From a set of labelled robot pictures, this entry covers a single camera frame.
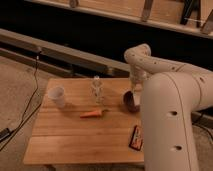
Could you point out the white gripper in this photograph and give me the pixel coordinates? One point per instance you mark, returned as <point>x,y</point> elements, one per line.
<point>137,76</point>

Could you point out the orange carrot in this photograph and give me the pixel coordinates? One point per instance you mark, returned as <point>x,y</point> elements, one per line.
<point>95,113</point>

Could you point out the white sponge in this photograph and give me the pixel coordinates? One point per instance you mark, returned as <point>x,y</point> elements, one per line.
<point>136,98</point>

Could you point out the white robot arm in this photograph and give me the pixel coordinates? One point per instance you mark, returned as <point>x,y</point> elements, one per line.
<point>171,91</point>

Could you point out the brown ceramic bowl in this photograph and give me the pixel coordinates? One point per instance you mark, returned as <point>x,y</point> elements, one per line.
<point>129,102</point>

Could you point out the black snack packet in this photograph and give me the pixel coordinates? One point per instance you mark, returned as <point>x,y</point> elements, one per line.
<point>136,139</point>

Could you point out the white plastic cup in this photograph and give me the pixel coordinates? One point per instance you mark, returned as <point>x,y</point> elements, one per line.
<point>57,95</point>

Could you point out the black power adapter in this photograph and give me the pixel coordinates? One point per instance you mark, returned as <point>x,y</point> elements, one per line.
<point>4,134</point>

